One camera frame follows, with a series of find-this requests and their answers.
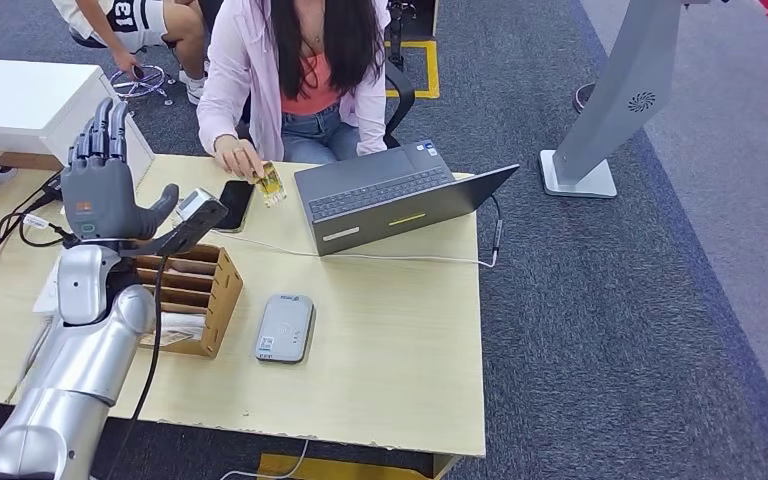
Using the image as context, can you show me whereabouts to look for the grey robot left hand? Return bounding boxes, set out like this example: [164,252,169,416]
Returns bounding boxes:
[59,97,181,243]

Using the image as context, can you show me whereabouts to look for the person's right hand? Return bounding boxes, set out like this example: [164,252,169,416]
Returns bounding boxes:
[213,134,267,181]

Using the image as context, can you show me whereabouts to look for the room key card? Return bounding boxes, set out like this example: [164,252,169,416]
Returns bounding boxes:
[138,329,196,350]

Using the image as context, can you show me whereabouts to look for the seated person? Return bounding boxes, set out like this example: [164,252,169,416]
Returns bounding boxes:
[196,0,392,181]

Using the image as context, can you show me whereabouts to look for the person on stool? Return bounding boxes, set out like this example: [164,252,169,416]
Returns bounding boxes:
[52,0,212,106]

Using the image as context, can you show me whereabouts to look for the grey card reader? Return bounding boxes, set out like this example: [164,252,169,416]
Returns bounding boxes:
[254,294,316,364]

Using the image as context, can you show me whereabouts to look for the black smartphone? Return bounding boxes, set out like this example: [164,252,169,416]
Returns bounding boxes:
[214,179,256,234]

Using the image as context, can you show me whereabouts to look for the black power adapter brick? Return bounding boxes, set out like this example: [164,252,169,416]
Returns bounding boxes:
[39,173,66,203]

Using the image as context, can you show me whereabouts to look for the wooden board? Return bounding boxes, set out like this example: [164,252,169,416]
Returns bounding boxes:
[0,152,62,173]

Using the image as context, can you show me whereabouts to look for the white power strip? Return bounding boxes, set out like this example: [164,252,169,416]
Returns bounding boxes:
[31,260,62,317]

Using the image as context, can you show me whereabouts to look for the chrome stool base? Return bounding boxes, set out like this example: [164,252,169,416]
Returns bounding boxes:
[108,62,175,107]

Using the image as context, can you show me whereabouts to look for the white desk cabinet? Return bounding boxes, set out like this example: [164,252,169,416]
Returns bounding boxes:
[0,58,155,193]

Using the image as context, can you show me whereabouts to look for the wooden slotted organizer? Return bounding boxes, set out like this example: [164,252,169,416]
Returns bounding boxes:
[133,243,245,360]

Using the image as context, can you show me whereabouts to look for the grey open laptop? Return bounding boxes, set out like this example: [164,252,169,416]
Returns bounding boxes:
[293,139,521,258]

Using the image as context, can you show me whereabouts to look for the black tripod stand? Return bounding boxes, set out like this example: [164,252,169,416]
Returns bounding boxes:
[387,0,406,72]

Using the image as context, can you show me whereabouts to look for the yellow floor plate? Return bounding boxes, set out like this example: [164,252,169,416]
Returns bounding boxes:
[256,453,458,480]

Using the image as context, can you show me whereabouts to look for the round floor stand base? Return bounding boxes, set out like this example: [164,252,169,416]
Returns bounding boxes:
[572,82,597,115]

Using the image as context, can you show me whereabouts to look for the grey kiosk stand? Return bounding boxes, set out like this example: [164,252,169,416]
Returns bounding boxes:
[539,0,733,199]

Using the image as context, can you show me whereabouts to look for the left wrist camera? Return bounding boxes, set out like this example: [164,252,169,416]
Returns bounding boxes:
[118,188,230,258]

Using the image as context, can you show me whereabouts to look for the black plug with cable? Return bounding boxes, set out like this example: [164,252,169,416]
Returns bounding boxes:
[0,192,77,280]

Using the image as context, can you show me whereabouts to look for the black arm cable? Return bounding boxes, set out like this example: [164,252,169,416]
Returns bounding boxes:
[102,254,170,480]

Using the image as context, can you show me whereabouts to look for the thin white charging cable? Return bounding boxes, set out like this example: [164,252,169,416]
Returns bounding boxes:
[208,228,499,270]

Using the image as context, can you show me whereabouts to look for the thin white hanging cable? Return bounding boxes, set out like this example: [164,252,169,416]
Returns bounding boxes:
[221,440,309,480]

